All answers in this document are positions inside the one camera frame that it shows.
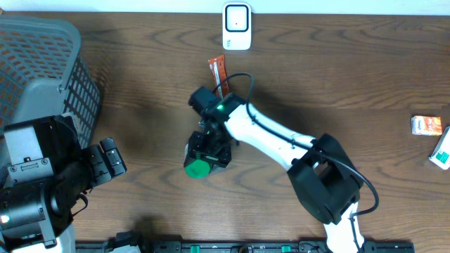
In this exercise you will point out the orange white small box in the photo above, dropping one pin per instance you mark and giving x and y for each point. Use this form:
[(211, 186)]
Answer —
[(426, 125)]

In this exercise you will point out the orange snack bar wrapper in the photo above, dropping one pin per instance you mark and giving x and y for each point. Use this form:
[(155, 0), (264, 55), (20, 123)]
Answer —
[(217, 67)]

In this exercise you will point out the white green carton box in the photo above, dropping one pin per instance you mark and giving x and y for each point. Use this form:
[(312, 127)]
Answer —
[(440, 155)]

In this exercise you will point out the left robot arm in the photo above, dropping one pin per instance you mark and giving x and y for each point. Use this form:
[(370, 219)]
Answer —
[(49, 171)]

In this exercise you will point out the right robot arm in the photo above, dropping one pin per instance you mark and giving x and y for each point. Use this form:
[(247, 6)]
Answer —
[(325, 181)]

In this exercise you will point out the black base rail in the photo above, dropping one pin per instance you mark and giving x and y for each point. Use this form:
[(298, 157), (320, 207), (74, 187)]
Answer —
[(132, 241)]

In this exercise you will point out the grey plastic basket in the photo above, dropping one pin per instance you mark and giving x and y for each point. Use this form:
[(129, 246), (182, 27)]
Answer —
[(43, 74)]

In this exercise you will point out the white barcode scanner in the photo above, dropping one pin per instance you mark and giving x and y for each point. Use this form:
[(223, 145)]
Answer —
[(236, 26)]

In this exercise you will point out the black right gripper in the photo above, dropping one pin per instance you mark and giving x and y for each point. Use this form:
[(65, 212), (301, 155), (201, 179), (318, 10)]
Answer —
[(221, 160)]

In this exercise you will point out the green lid white jar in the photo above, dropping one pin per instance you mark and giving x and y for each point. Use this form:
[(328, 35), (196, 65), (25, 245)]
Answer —
[(198, 169)]

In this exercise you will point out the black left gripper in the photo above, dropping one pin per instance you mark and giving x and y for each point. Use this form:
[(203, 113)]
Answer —
[(95, 170)]

